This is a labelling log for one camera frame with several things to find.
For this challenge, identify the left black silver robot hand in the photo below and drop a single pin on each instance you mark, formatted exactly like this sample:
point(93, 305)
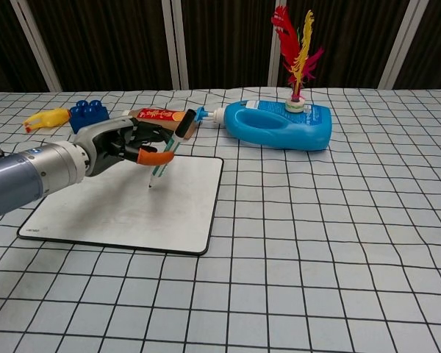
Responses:
point(103, 147)

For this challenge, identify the green marker pen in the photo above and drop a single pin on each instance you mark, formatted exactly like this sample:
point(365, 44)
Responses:
point(169, 154)

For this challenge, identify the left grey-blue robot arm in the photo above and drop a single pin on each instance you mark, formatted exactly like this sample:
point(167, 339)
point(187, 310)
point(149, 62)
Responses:
point(25, 176)

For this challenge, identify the white whiteboard black rim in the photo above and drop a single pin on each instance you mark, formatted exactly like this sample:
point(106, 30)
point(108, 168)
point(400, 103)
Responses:
point(132, 213)

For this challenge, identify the blue toy building brick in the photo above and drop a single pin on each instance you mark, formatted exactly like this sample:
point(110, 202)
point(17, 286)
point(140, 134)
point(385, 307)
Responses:
point(88, 114)

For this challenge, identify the yellow rubber chicken toy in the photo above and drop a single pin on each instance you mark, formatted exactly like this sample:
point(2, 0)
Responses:
point(46, 119)

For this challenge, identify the brown drink bottle red label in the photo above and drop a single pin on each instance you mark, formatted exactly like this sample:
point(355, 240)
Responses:
point(158, 114)

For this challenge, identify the blue detergent jug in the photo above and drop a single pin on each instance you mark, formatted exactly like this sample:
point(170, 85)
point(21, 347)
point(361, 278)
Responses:
point(297, 128)

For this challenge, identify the colourful feather shuttlecock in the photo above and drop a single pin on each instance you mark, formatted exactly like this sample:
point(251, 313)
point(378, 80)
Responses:
point(297, 62)

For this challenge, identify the white black checkered tablecloth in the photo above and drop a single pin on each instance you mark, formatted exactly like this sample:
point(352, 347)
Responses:
point(297, 239)

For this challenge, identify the dark folding screen white frame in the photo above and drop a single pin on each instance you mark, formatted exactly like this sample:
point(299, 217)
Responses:
point(224, 44)

